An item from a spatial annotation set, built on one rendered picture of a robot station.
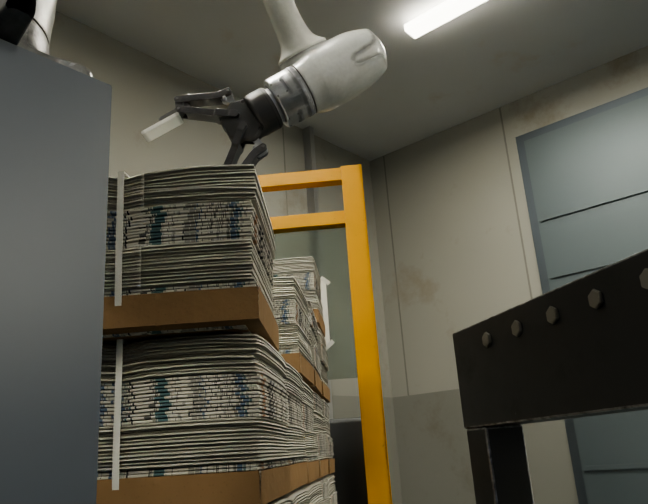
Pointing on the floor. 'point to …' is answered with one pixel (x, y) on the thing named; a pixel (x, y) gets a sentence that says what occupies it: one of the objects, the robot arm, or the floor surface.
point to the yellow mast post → (366, 339)
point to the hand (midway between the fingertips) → (167, 164)
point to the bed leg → (500, 465)
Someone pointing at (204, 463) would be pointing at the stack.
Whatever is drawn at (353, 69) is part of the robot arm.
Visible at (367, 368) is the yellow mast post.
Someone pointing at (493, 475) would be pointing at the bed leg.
